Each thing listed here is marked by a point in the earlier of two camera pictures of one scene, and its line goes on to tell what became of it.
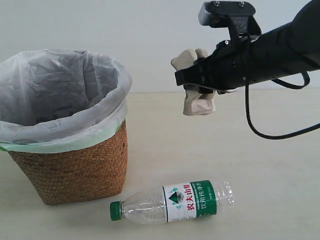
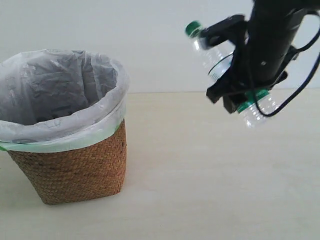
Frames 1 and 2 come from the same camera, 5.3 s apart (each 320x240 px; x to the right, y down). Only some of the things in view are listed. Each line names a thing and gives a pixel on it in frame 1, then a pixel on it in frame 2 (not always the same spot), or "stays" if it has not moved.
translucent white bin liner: (54, 100) stays
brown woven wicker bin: (86, 173) stays
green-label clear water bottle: (175, 202) to (258, 108)
